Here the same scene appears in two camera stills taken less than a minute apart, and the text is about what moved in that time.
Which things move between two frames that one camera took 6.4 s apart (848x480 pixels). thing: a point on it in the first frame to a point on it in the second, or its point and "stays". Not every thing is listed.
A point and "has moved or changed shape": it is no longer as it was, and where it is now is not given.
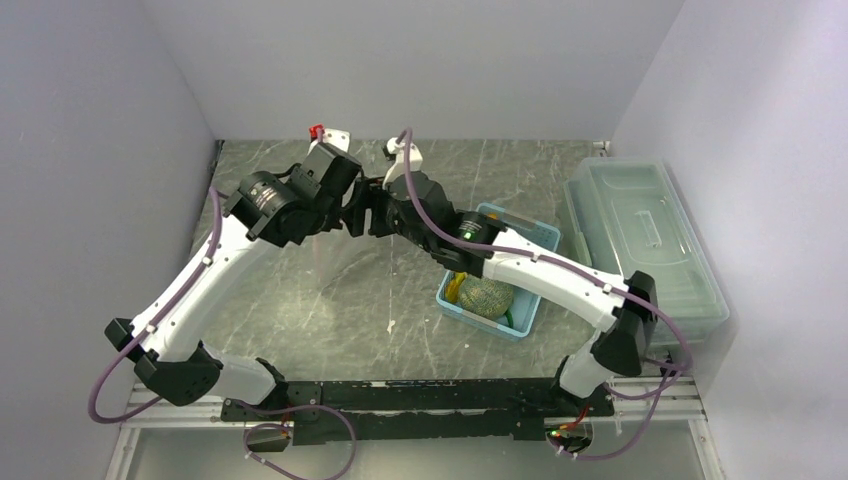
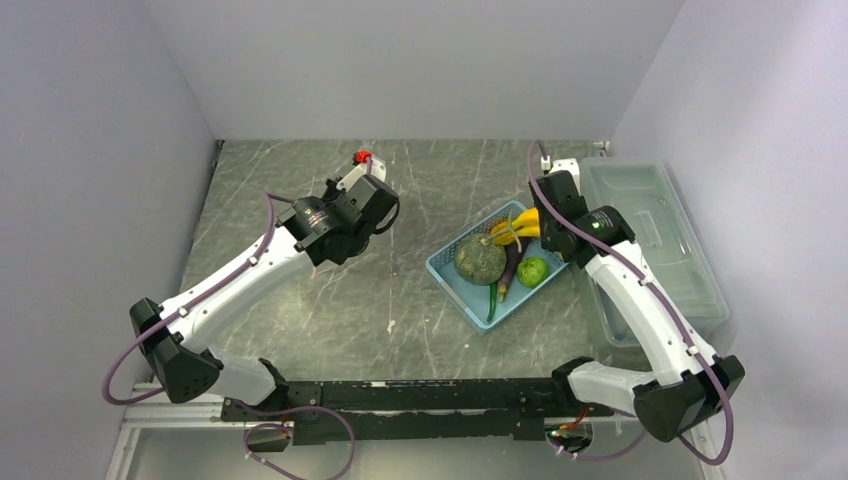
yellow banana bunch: [453, 286] to [526, 224]
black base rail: [351, 411] stays
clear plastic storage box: [635, 217] stays
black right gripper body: [413, 233] to [546, 234]
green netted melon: [486, 296] has moved or changed shape
